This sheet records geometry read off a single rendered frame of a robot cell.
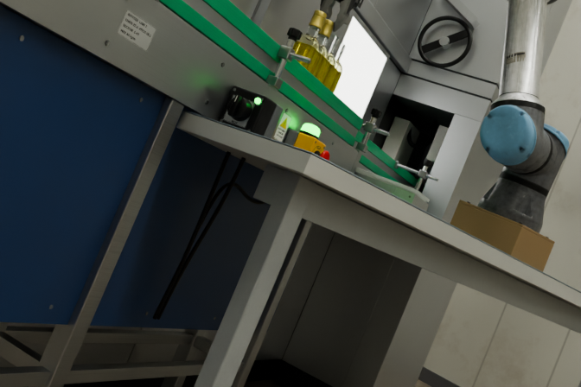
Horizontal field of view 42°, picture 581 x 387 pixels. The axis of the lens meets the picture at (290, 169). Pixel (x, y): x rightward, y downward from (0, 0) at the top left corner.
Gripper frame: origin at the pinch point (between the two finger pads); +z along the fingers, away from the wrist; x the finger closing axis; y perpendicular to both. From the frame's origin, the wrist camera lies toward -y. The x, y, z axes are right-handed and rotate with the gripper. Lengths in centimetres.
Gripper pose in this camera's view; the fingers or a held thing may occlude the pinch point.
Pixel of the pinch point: (328, 23)
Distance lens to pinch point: 206.3
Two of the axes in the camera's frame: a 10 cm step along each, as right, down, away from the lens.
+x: -8.4, -3.4, 4.2
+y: 3.7, 2.1, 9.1
